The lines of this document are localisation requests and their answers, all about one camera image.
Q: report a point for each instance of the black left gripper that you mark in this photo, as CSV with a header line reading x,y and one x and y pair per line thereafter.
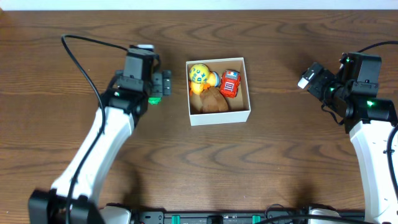
x,y
161,84

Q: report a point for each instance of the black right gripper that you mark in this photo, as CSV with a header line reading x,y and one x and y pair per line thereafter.
x,y
321,82

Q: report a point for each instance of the green lattice plastic ball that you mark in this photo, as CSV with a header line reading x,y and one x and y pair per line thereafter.
x,y
154,100

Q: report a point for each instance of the yellow ball with blue letters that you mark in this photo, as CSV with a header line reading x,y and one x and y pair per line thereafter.
x,y
199,73

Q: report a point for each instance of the orange rubber duck toy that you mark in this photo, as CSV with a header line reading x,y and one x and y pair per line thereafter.
x,y
199,88

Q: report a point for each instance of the brown plush toy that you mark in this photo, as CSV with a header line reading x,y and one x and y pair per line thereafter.
x,y
212,101

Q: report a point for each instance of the red toy car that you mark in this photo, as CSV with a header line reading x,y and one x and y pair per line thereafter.
x,y
230,82

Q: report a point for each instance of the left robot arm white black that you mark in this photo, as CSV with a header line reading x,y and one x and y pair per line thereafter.
x,y
73,197

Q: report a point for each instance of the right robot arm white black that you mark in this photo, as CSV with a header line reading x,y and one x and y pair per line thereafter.
x,y
370,122

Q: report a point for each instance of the white cardboard box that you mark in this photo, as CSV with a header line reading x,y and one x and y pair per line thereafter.
x,y
239,107

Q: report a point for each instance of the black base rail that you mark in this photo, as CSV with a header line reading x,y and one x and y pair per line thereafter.
x,y
159,216

